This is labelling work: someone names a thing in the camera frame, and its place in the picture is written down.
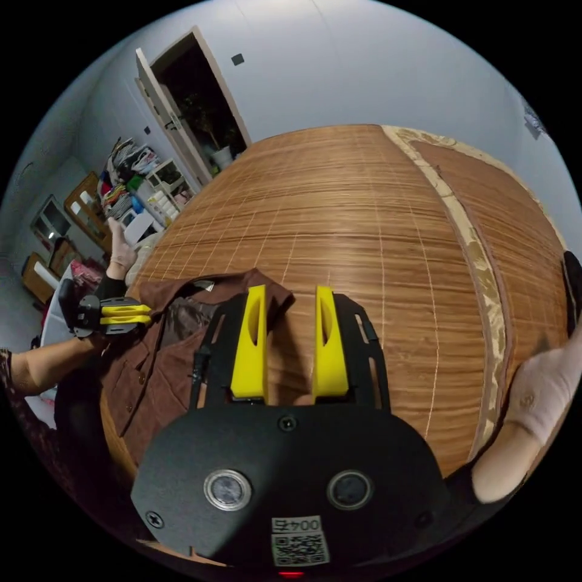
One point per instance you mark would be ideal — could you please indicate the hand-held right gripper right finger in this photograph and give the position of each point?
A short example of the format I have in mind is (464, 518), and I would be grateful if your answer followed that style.
(329, 350)

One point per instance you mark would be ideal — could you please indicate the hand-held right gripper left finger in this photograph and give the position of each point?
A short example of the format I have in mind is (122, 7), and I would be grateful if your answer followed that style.
(248, 345)

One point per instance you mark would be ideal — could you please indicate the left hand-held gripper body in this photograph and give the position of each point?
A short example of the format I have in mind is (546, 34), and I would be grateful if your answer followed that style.
(86, 316)

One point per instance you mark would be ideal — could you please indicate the brown vest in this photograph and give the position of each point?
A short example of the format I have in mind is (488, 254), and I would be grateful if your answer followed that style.
(150, 377)

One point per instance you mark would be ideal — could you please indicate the person's left forearm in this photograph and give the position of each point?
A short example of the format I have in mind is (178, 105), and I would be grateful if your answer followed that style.
(45, 366)

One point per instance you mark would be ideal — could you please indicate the person's left hand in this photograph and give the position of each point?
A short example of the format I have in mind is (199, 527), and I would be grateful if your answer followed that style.
(97, 346)

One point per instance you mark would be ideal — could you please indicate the window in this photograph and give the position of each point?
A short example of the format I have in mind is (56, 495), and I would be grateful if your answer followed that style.
(54, 220)

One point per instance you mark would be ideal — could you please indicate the wooden cupboard with mirror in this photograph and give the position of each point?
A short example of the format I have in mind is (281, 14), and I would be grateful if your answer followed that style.
(75, 204)

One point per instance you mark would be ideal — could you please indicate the person's body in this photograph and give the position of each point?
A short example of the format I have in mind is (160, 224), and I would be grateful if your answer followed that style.
(82, 432)

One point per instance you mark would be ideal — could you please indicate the cluttered white shelf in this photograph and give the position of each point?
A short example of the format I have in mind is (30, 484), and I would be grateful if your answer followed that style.
(136, 182)

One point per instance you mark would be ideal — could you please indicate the bed with woven mat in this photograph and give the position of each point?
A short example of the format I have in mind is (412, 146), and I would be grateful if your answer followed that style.
(341, 218)

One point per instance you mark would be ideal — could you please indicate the potted plant in white pot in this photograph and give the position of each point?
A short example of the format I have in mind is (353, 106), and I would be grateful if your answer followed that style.
(221, 157)

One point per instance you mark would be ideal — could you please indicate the white door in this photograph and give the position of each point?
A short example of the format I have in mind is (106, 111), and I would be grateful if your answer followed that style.
(163, 118)

